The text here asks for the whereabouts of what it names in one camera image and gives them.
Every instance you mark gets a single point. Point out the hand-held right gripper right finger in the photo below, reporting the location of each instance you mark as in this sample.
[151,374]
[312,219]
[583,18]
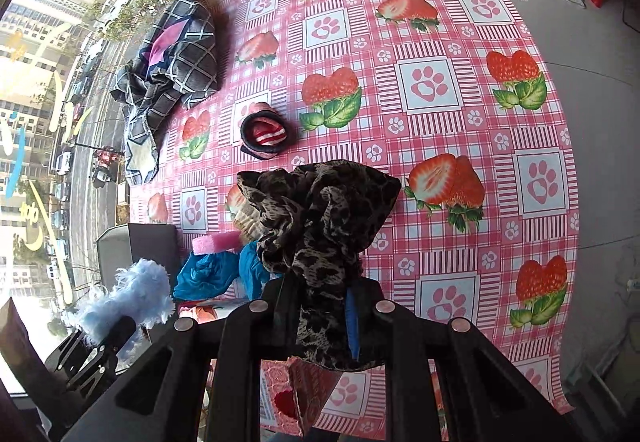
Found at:
[354,322]

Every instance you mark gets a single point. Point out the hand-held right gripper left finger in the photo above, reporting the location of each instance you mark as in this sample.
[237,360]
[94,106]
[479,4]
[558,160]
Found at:
[280,304]

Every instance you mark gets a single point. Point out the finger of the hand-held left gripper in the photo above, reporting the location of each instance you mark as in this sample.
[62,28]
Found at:
[87,372]
[119,329]

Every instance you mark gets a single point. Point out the light blue fluffy cloth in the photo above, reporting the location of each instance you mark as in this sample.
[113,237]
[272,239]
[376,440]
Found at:
[140,287]

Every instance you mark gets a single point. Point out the orange white tissue pack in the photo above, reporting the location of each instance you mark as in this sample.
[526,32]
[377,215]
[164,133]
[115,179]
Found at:
[205,311]

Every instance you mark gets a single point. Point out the grey storage box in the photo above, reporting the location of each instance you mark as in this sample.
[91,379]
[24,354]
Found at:
[150,247]

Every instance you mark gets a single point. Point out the pink sponge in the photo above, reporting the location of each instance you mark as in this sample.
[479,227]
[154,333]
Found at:
[215,243]

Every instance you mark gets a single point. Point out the leopard print scarf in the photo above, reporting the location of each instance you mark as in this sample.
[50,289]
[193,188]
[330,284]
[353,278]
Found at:
[320,222]

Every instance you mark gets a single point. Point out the pink patterned box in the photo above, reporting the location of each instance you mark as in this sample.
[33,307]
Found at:
[300,392]

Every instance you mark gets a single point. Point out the beige cloth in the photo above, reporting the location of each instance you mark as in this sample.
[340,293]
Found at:
[245,222]

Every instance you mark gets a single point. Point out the rolled pink striped socks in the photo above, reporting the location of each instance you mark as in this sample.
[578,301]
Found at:
[265,132]

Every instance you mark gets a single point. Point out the grey plaid star cloth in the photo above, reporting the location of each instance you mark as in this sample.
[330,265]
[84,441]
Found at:
[190,57]

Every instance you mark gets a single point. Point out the strawberry print checked tablecloth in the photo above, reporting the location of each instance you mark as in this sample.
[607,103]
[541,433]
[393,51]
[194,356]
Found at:
[450,22]

